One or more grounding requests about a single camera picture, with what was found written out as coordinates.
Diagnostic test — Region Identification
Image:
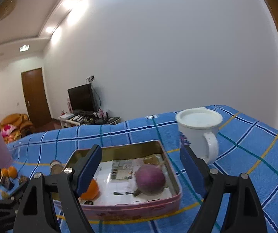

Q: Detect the orange tangerine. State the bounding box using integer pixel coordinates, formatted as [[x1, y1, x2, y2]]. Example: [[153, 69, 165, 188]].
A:
[[1, 168, 9, 177], [80, 179, 100, 200], [7, 166, 18, 179]]

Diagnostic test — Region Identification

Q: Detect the dark water chestnut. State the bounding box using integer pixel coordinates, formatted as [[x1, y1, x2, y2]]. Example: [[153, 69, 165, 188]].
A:
[[18, 175, 29, 185]]

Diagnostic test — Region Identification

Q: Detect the pink floral cushion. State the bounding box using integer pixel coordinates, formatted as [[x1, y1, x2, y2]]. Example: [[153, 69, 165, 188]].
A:
[[1, 124, 16, 138]]

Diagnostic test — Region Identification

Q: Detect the brown leather sofa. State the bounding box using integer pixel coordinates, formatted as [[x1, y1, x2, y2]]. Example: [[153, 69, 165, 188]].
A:
[[0, 114, 35, 144]]

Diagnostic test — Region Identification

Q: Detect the blue plaid tablecloth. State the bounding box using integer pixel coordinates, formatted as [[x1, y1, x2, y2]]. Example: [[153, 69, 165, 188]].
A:
[[7, 105, 278, 232]]

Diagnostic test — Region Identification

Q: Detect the brown wooden door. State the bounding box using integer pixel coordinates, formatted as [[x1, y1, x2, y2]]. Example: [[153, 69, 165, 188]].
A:
[[21, 68, 52, 128]]

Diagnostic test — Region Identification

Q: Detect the white lidded floral mug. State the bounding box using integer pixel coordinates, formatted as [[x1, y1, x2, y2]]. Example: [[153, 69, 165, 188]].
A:
[[175, 107, 223, 165]]

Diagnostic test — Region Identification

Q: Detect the purple onion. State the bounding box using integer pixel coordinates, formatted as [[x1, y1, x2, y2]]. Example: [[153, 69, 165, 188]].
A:
[[133, 164, 166, 197]]

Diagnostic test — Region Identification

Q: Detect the pink metal tin box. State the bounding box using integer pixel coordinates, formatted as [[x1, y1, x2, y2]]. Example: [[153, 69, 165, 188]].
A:
[[53, 140, 183, 222]]

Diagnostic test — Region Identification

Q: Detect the white tv stand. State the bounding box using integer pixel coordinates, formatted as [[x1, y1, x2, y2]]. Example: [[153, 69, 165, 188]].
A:
[[58, 113, 121, 128]]

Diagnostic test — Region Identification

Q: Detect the black wifi router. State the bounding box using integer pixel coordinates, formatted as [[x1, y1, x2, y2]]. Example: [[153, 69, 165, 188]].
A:
[[94, 111, 109, 125]]

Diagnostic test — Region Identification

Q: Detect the black television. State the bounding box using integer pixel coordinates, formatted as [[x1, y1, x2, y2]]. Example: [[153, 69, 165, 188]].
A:
[[67, 84, 96, 112]]

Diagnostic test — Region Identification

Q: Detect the black power cable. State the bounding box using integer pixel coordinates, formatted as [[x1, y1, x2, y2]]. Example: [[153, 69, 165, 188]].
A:
[[85, 77, 102, 112]]

